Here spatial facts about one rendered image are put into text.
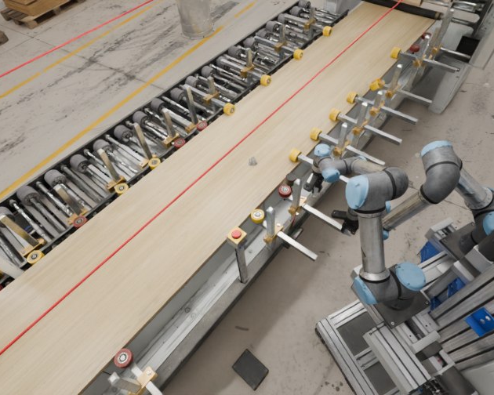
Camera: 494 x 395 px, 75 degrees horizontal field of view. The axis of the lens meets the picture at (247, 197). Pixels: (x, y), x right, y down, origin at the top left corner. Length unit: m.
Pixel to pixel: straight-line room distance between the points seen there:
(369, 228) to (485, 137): 3.10
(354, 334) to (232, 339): 0.86
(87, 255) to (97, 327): 0.43
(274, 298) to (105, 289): 1.30
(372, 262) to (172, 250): 1.07
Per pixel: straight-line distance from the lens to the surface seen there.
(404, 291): 1.47
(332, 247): 2.89
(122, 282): 1.90
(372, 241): 1.32
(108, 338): 1.82
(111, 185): 2.37
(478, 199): 1.77
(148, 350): 2.04
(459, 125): 4.29
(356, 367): 2.37
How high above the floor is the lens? 2.52
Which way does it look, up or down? 54 degrees down
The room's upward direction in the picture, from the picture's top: 6 degrees counter-clockwise
